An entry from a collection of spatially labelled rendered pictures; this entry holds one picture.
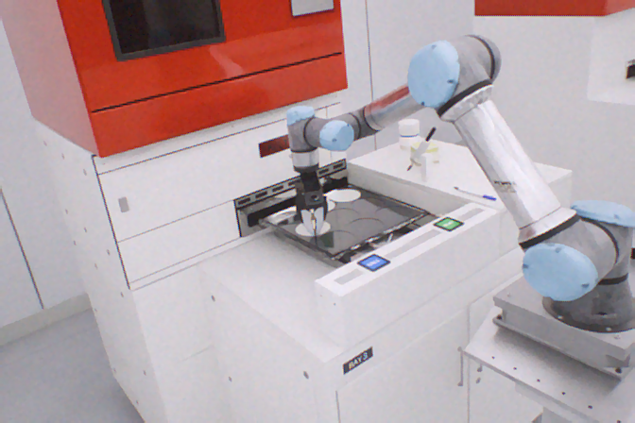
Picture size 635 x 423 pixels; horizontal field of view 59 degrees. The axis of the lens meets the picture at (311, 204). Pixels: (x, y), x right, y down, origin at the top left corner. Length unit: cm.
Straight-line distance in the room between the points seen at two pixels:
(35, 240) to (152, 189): 161
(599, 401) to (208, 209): 110
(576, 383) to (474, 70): 63
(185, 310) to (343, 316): 67
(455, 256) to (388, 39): 282
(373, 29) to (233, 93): 249
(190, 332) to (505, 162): 112
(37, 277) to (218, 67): 193
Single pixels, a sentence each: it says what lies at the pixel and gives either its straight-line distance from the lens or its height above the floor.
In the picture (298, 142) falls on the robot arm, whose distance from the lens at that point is 145.
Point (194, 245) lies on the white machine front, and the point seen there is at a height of 88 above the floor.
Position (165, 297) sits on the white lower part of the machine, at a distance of 171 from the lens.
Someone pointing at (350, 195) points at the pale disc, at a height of 90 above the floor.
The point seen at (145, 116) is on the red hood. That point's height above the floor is 130.
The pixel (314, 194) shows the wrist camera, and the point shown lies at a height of 106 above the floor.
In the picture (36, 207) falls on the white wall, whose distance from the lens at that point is 308.
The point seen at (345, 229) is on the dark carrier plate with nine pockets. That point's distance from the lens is 159.
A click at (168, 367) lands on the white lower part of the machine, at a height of 52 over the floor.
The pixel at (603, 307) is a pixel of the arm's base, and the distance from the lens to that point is 126.
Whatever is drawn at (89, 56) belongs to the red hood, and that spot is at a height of 147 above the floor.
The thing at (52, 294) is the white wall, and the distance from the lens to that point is 326.
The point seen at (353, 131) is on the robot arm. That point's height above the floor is 121.
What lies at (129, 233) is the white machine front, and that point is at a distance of 160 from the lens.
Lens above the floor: 161
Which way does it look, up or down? 24 degrees down
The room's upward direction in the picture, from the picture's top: 7 degrees counter-clockwise
